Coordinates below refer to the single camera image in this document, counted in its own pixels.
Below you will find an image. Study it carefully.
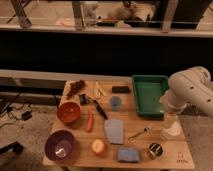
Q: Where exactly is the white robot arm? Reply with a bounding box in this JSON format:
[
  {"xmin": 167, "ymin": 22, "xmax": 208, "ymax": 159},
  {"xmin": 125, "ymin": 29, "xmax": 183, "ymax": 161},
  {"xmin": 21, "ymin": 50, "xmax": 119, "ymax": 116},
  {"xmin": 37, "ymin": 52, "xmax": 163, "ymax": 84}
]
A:
[{"xmin": 160, "ymin": 66, "xmax": 213, "ymax": 117}]

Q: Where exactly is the small blue cup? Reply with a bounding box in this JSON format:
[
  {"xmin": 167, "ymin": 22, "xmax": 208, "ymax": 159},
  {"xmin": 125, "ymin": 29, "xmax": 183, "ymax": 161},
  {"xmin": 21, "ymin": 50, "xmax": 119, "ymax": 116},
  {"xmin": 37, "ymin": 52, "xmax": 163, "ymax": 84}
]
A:
[{"xmin": 110, "ymin": 96, "xmax": 121, "ymax": 111}]

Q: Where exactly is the white paper cup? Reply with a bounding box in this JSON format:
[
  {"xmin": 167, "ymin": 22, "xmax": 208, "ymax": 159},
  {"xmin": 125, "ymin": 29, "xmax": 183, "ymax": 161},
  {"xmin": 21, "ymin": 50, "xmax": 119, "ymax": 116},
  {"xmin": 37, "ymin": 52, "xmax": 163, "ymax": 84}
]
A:
[{"xmin": 161, "ymin": 121, "xmax": 181, "ymax": 139}]

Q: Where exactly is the banana peel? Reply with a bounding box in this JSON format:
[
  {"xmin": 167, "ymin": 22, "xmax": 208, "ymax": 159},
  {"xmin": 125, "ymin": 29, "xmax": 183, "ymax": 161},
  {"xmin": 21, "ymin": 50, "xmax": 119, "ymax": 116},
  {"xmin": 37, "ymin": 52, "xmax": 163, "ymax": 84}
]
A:
[{"xmin": 94, "ymin": 81, "xmax": 107, "ymax": 99}]

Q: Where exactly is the black binder clip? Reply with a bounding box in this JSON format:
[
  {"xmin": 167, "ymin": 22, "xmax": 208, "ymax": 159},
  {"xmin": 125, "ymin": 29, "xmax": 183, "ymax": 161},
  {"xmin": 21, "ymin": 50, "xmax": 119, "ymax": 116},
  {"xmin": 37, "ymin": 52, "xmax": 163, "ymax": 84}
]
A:
[{"xmin": 79, "ymin": 94, "xmax": 87, "ymax": 105}]

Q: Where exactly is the bunch of dark grapes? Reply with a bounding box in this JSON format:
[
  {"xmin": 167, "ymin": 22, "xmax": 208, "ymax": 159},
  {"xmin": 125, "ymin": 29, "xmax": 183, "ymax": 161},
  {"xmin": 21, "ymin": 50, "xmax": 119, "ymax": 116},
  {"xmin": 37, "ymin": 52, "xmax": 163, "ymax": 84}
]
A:
[{"xmin": 67, "ymin": 80, "xmax": 86, "ymax": 99}]

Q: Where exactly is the green plastic tray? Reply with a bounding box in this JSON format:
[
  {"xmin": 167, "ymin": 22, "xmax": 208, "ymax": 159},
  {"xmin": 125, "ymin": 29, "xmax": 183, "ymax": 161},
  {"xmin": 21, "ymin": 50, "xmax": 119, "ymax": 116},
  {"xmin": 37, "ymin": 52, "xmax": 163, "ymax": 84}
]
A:
[{"xmin": 132, "ymin": 75, "xmax": 168, "ymax": 118}]

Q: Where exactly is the blue folded cloth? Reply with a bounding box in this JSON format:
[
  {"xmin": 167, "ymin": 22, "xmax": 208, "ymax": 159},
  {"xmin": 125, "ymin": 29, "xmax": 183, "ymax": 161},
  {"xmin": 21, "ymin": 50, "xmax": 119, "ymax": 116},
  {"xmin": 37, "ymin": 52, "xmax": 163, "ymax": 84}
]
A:
[{"xmin": 104, "ymin": 119, "xmax": 124, "ymax": 145}]

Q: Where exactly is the orange carrot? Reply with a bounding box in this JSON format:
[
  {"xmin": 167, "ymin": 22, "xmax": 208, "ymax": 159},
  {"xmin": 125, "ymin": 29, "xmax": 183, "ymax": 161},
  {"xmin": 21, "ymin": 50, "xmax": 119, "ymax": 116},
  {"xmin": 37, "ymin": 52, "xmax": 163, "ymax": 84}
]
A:
[{"xmin": 86, "ymin": 111, "xmax": 94, "ymax": 132}]

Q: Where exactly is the orange bowl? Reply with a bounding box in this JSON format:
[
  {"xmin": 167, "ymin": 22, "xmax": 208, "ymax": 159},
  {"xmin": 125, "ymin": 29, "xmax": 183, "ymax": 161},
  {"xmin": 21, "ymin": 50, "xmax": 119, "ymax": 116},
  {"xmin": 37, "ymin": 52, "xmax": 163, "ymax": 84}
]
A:
[{"xmin": 57, "ymin": 102, "xmax": 80, "ymax": 125}]

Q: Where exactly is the blue sponge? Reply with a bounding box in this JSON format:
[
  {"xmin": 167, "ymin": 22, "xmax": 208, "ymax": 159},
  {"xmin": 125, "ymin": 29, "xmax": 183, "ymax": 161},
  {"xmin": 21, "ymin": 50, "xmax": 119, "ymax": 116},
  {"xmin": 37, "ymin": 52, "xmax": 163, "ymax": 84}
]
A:
[{"xmin": 117, "ymin": 147, "xmax": 140, "ymax": 163}]

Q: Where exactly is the purple bowl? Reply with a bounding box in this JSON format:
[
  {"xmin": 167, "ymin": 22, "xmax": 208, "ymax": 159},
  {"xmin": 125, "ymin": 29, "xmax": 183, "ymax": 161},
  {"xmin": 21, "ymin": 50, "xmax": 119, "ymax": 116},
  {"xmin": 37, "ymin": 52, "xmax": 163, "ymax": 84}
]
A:
[{"xmin": 44, "ymin": 130, "xmax": 77, "ymax": 162}]

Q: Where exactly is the metal can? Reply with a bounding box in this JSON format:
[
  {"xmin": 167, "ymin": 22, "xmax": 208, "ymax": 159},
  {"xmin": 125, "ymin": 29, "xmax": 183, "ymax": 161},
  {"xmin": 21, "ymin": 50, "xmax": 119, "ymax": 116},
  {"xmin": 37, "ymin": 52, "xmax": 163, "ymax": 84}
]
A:
[{"xmin": 148, "ymin": 143, "xmax": 163, "ymax": 160}]

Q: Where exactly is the black power adapter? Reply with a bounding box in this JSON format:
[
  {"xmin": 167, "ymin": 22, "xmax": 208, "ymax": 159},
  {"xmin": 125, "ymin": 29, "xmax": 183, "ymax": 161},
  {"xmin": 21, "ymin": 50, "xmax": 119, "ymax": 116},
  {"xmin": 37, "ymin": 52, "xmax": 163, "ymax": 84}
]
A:
[{"xmin": 21, "ymin": 111, "xmax": 32, "ymax": 121}]

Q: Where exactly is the black handled knife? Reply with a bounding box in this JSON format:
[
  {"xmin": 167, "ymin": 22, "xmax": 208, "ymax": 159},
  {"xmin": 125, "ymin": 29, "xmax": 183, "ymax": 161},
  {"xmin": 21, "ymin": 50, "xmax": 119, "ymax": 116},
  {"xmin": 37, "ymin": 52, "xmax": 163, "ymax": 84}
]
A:
[{"xmin": 88, "ymin": 97, "xmax": 108, "ymax": 120}]

